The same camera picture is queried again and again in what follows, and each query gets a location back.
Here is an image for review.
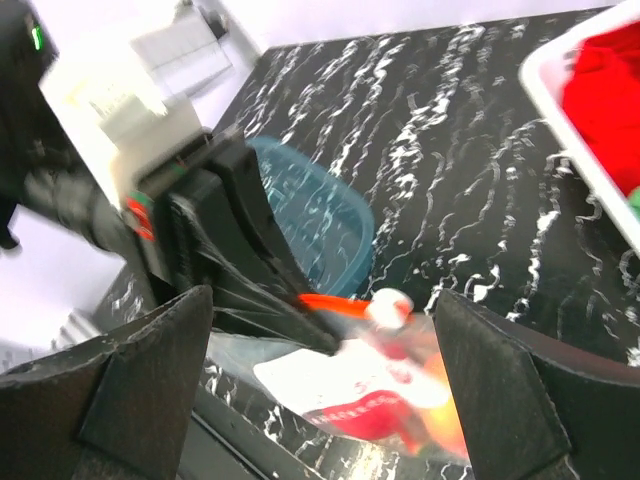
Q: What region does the white plastic basket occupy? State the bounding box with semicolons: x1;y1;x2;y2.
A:
518;0;640;256

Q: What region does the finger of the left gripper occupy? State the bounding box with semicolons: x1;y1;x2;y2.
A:
208;142;311;296
169;193;340;355

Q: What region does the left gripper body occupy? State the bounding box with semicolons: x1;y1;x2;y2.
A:
126;130;260;300

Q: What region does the blue plastic container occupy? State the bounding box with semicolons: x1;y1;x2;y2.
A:
247;136;375;298

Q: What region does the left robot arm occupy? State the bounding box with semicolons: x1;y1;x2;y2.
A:
1;1;341;355

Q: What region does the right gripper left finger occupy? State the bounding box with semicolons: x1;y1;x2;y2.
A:
1;286;213;479

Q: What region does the clear zip top bag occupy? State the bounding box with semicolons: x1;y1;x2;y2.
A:
207;288;469;464

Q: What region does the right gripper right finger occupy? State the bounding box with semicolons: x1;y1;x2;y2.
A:
434;290;639;479

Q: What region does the orange fake fruit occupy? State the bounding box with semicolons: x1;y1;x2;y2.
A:
422;353;468;459

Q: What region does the light green cloth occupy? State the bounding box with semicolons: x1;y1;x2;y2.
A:
628;187;640;218

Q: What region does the red cloth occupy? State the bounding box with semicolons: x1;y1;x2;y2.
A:
562;22;639;196

